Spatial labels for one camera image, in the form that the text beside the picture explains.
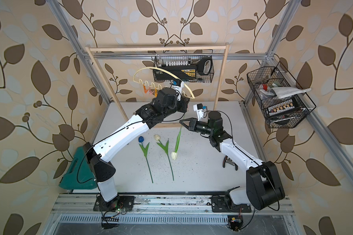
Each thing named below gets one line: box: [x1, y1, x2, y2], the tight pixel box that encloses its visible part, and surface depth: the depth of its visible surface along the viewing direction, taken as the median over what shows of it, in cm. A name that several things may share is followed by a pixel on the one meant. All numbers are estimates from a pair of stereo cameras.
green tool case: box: [58, 144, 98, 190], surface depth 80 cm
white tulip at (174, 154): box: [171, 125, 182, 161], surface depth 75 cm
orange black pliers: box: [222, 155, 239, 171], surface depth 89 cm
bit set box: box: [266, 97, 301, 118], surface depth 68 cm
